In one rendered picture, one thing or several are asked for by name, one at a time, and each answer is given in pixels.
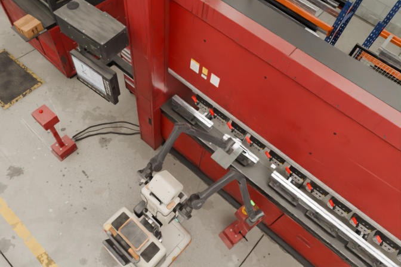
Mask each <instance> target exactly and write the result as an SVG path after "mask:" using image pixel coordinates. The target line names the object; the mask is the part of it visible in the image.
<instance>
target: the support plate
mask: <svg viewBox="0 0 401 267"><path fill-rule="evenodd" d="M242 151H243V149H241V148H240V147H238V148H237V149H236V150H235V151H234V153H231V155H228V154H227V153H226V152H225V151H223V150H222V149H221V148H220V147H219V148H218V149H217V151H216V152H215V153H214V154H213V155H212V156H211V158H212V159H213V160H215V161H216V162H217V163H218V164H219V165H220V166H222V167H223V168H225V170H226V169H227V168H228V167H229V166H230V165H231V163H232V162H233V161H234V160H235V159H236V157H237V156H238V155H239V154H240V153H241V152H242Z"/></svg>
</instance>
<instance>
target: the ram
mask: <svg viewBox="0 0 401 267"><path fill-rule="evenodd" d="M191 58H192V59H193V60H195V61H196V62H197V63H199V71H198V73H196V72H195V71H194V70H193V69H191V68H190V65H191ZM203 67H204V68H206V69H207V70H208V72H207V75H205V74H204V73H202V69H203ZM168 68H169V69H171V70H172V71H173V72H175V73H176V74H178V75H179V76H180V77H182V78H183V79H184V80H185V81H187V82H188V83H189V84H191V85H192V86H194V87H195V88H196V89H198V90H199V91H201V93H203V94H204V95H206V96H207V97H208V98H210V99H211V100H213V102H215V103H216V104H218V105H219V106H220V107H222V108H223V109H225V111H227V112H228V113H230V114H231V115H232V116H234V117H235V118H237V119H238V120H239V121H240V122H242V123H243V124H244V125H246V126H247V127H249V128H250V129H251V130H252V131H254V132H255V133H256V134H258V135H259V136H260V137H262V138H263V139H265V140H266V141H267V142H269V143H270V144H271V145H272V146H274V147H275V148H277V149H278V150H279V151H281V152H282V153H284V155H286V156H287V157H289V158H290V159H291V160H293V161H294V162H296V164H298V165H299V166H301V167H302V168H303V169H305V170H306V171H308V172H309V173H310V174H312V175H313V176H314V177H315V178H317V179H318V180H319V181H321V182H322V183H324V184H325V185H326V186H327V187H329V188H330V189H331V190H333V191H334V192H336V193H337V194H338V195H340V196H341V197H342V198H343V199H345V200H346V201H348V202H349V203H350V204H352V205H353V206H354V207H355V208H357V209H358V210H360V211H361V212H362V213H364V214H365V215H366V216H368V217H369V218H371V219H372V220H373V221H374V222H376V223H377V224H378V225H380V226H381V227H383V228H384V229H385V230H386V231H388V232H389V233H390V234H392V235H393V236H395V237H396V238H397V239H398V240H400V241H401V151H400V150H399V149H398V148H396V147H395V146H393V145H391V144H390V143H389V142H387V141H386V140H384V139H382V138H381V137H379V136H378V135H376V134H375V133H373V132H372V131H370V130H369V129H367V128H366V127H364V126H363V125H361V124H360V123H358V122H357V121H355V120H354V119H352V118H351V117H349V116H348V115H346V114H345V113H343V112H342V111H340V110H339V109H337V108H335V107H334V106H332V105H331V104H330V103H328V102H326V101H325V100H323V99H322V98H321V97H319V96H317V95H316V94H314V93H313V92H312V91H310V90H308V89H307V88H305V87H304V86H303V85H301V84H299V83H298V82H296V81H295V80H293V79H291V78H290V77H289V76H287V75H286V74H284V73H282V72H281V71H280V70H278V69H277V68H275V67H273V66H272V65H271V64H269V63H268V62H266V61H264V60H263V59H262V58H260V57H259V56H257V55H255V54H254V53H252V52H251V51H249V50H248V49H246V48H245V47H243V46H242V45H240V44H239V43H237V42H236V41H234V40H233V39H231V38H230V37H228V36H227V35H225V34H224V33H222V32H221V31H219V30H218V29H216V28H214V27H213V26H211V25H210V24H208V23H207V22H205V21H204V20H202V19H201V18H199V17H198V16H196V15H195V14H193V13H192V12H190V11H189V10H187V9H186V8H184V7H183V6H181V5H180V4H178V3H177V2H175V1H173V0H169V51H168ZM168 72H169V73H170V74H172V75H173V76H174V77H176V78H177V79H178V80H180V81H181V82H182V83H184V84H185V85H186V86H188V87H189V88H190V89H191V90H193V91H194V92H196V93H197V94H198V95H200V96H201V97H202V98H203V99H205V100H206V101H208V102H209V103H210V104H212V105H213V106H214V107H215V108H217V109H218V110H220V111H221V112H222V113H224V114H225V115H226V116H227V117H229V118H230V119H232V120H233V121H234V122H236V123H237V124H238V125H239V126H241V127H242V128H244V130H246V131H247V132H249V133H250V134H251V135H253V136H254V137H256V139H258V140H259V141H261V142H262V143H263V144H265V145H266V146H268V147H269V148H270V149H271V150H273V151H274V152H275V153H277V154H278V155H280V156H281V157H282V158H283V159H285V160H286V161H287V162H289V163H290V164H292V165H293V166H294V167H296V168H297V169H298V170H299V171H300V172H302V173H303V174H305V175H306V176H307V177H309V178H310V179H311V180H312V181H314V182H315V183H317V184H318V185H319V186H321V187H322V188H323V189H324V190H326V191H327V192H328V193H330V194H331V195H333V196H334V197H335V198H337V199H338V200H339V201H340V202H342V203H343V204H345V205H346V206H347V207H349V208H350V209H351V210H352V211H354V212H355V213H357V214H358V215H359V216H360V217H362V218H363V219H364V220H366V221H367V222H369V223H370V224H371V225H372V226H374V227H375V228H376V229H378V230H379V231H381V232H382V233H383V234H384V235H386V236H387V237H388V238H390V239H391V240H393V241H394V242H395V243H396V244H398V245H399V246H401V244H400V243H398V242H397V241H396V240H395V239H393V238H392V237H390V236H389V235H388V234H386V233H385V232H384V231H383V230H381V229H380V228H379V227H377V226H376V225H374V224H373V223H372V222H371V221H369V220H368V219H367V218H365V217H364V216H362V215H361V214H360V213H359V212H357V211H356V210H354V209H353V208H352V207H350V206H349V205H348V204H347V203H345V202H344V201H342V200H341V199H340V198H338V197H337V196H336V195H335V194H333V193H332V192H330V191H329V190H328V189H326V188H325V187H324V186H323V185H321V184H320V183H318V182H317V181H316V180H314V179H313V178H312V177H311V176H309V175H308V174H306V173H305V172H304V171H302V170H301V169H300V168H299V167H297V166H296V165H294V164H293V163H292V162H290V161H289V160H288V159H286V158H285V157H284V156H283V155H281V154H280V153H278V152H277V151H276V150H274V149H273V148H272V147H271V146H269V145H268V144H266V143H265V142H264V141H262V140H261V139H259V137H257V136H256V135H254V134H253V133H252V132H250V131H249V130H247V128H245V127H244V126H242V125H241V124H240V123H238V122H237V121H235V119H233V118H232V117H230V116H229V115H228V114H226V113H225V112H224V111H222V110H221V109H220V108H218V107H217V106H216V105H214V104H213V103H212V102H210V101H209V100H208V99H206V98H205V97H204V96H202V95H201V94H200V93H198V92H197V91H195V90H194V89H193V88H192V87H190V86H189V85H188V84H186V83H185V82H183V81H182V80H181V79H180V78H178V77H177V76H176V75H174V74H173V73H171V72H170V71H168ZM211 73H213V74H214V75H216V76H217V77H218V78H220V82H219V85H218V87H216V86H215V85H213V84H212V83H211V82H210V78H211ZM202 74H204V75H205V76H206V79H205V78H204V77H202Z"/></svg>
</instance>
